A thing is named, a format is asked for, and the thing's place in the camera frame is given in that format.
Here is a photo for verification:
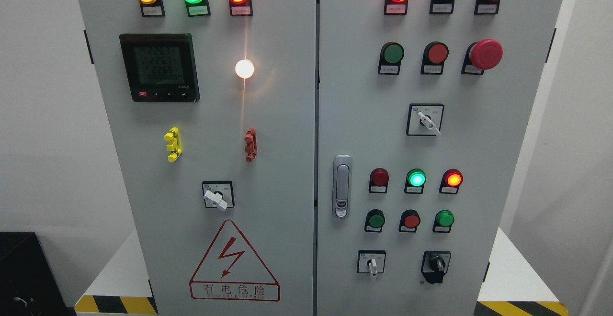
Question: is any black rotary knob switch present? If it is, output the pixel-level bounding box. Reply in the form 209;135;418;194
421;251;451;284

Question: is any red terminal connector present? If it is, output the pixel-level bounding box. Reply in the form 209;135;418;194
244;127;258;163

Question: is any dark red indicator light left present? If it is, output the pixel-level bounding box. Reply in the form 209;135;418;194
369;168;389;193

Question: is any white lit indicator lamp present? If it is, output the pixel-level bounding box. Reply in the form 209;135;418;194
235;59;255;79

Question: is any green push button lower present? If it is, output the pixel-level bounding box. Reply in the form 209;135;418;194
364;209;386;233

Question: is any green push button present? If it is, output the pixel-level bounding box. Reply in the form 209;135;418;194
364;209;386;233
377;41;405;76

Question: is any green lit indicator middle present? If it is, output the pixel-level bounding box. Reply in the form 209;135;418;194
404;169;426;194

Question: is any grey left cabinet door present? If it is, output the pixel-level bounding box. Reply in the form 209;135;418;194
79;0;316;316

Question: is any grey cabinet door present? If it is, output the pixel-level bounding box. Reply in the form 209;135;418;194
79;0;316;316
316;0;561;316

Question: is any green push button upper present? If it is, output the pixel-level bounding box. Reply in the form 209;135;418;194
377;41;405;76

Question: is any red push button lower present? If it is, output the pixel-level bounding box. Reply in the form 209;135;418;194
398;209;421;233

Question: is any red push button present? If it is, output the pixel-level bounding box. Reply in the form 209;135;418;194
398;209;421;233
420;41;449;75

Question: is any yellow terminal connector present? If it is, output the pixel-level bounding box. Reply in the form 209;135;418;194
164;127;182;162

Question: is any grey right cabinet door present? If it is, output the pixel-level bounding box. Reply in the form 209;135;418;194
316;0;561;316

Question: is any red danger warning sticker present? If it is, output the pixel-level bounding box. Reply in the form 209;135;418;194
190;219;280;302

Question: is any red push button upper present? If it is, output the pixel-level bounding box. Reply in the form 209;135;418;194
420;41;449;75

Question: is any green illuminated button lower right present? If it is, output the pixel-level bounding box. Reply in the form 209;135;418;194
432;210;455;233

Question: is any black digital power meter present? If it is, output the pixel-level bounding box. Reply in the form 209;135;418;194
120;33;200;102

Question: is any red emergency stop button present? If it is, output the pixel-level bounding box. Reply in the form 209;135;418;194
461;38;503;76

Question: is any black box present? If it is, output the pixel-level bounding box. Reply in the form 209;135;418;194
0;232;69;316

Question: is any silver door handle lock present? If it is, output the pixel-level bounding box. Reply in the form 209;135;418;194
332;155;352;218

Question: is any white selector switch left door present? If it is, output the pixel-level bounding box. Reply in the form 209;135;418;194
202;181;235;211

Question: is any white selector switch upper right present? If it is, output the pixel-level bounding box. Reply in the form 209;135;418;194
406;103;444;136

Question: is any white selector switch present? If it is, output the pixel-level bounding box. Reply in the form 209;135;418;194
357;250;386;276
406;103;444;136

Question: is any white selector switch lower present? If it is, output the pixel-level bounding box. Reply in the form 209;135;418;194
357;250;386;276

